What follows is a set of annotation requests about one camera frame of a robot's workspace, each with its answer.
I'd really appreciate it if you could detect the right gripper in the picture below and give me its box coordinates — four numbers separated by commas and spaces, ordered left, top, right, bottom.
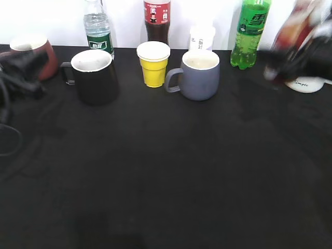
261, 15, 331, 80

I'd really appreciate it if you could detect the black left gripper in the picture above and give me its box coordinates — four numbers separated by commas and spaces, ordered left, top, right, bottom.
1, 50, 49, 100

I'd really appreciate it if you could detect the orange nescafe coffee bottle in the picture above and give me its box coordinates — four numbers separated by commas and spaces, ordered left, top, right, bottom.
269, 0, 322, 85

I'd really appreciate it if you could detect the black mug white inside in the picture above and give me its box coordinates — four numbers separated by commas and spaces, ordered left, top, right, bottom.
60, 49, 119, 106

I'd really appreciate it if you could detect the maroon mug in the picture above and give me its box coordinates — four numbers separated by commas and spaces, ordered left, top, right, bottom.
1, 34, 58, 81

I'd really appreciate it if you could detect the green sprite bottle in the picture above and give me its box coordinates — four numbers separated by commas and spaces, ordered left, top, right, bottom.
230, 0, 271, 70

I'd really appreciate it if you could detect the grey mug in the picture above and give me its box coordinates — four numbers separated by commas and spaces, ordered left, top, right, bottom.
164, 49, 220, 101

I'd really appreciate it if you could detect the clear water bottle green label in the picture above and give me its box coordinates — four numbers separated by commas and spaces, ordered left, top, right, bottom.
84, 1, 114, 59

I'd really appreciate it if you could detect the yellow paper cup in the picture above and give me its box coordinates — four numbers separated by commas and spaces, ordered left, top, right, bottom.
136, 41, 171, 88

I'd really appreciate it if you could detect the cola bottle red label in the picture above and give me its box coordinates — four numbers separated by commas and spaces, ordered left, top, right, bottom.
143, 0, 171, 45

